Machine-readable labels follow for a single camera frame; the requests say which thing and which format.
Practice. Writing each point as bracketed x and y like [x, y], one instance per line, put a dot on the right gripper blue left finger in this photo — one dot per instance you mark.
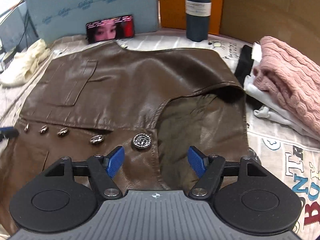
[102, 170]

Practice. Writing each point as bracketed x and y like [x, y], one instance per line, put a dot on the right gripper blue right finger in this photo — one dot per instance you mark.
[208, 169]

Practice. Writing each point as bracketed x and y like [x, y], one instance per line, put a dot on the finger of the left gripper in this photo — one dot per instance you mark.
[8, 133]

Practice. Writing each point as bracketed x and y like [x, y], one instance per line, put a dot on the brown leather vest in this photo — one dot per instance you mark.
[156, 104]

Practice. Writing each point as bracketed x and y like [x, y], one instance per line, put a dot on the cream knitted garment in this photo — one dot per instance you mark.
[25, 64]

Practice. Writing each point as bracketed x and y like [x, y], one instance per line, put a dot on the white folded garment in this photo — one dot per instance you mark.
[270, 109]

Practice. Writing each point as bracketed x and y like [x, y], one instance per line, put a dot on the black folded garment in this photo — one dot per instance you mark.
[244, 65]

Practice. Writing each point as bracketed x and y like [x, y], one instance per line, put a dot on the pink knitted sweater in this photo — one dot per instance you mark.
[291, 79]

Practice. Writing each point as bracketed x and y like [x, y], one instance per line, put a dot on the light blue foam board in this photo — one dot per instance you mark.
[54, 19]

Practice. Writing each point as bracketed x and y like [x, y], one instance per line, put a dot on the smartphone with lit screen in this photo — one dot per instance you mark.
[110, 29]

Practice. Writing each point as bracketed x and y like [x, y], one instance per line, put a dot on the dark teal thermos bottle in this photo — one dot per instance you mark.
[197, 19]

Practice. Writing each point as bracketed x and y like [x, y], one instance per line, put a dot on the brown cardboard panel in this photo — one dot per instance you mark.
[295, 22]

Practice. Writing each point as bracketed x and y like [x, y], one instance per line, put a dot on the orange cardboard box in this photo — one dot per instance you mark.
[172, 14]

